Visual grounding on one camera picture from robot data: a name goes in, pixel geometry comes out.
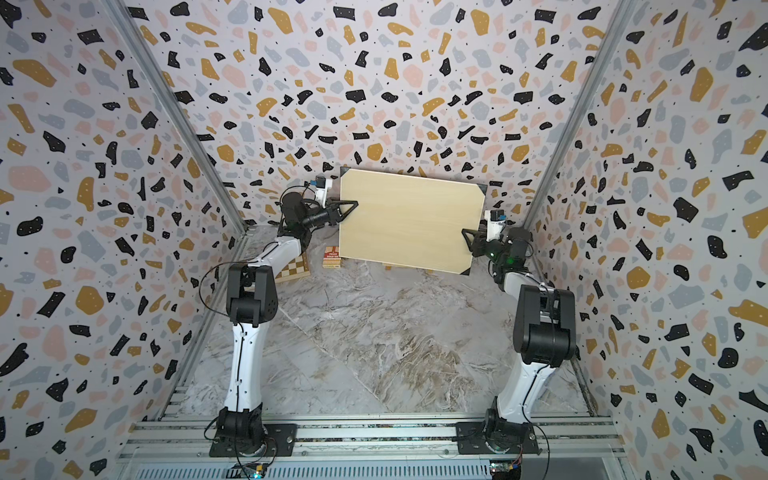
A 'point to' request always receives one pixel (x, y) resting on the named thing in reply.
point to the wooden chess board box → (298, 267)
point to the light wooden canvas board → (410, 220)
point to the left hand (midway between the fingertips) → (361, 203)
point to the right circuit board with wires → (506, 469)
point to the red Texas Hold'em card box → (331, 258)
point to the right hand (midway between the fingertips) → (469, 229)
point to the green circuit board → (247, 471)
